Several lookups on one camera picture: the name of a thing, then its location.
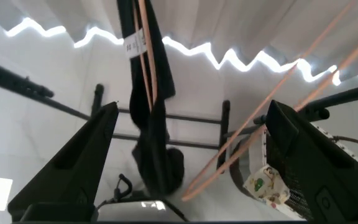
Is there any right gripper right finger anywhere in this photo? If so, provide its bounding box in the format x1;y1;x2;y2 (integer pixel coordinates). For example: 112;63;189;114
265;99;358;223

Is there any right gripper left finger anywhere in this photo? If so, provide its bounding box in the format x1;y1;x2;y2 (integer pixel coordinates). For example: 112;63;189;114
7;101;119;223

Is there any black garment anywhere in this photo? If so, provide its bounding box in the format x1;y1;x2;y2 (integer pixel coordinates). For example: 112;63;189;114
116;0;185;197

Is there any white laundry basket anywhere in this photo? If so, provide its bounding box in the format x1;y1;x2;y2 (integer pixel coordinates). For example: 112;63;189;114
228;124;358;222

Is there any black clothes rack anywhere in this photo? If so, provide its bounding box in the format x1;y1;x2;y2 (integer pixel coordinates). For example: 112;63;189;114
0;55;358;174

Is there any black cable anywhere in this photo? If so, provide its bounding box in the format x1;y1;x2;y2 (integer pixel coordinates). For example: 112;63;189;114
98;173;133;209

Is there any cream printed garment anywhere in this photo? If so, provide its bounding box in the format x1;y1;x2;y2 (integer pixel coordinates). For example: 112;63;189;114
243;164;291;210

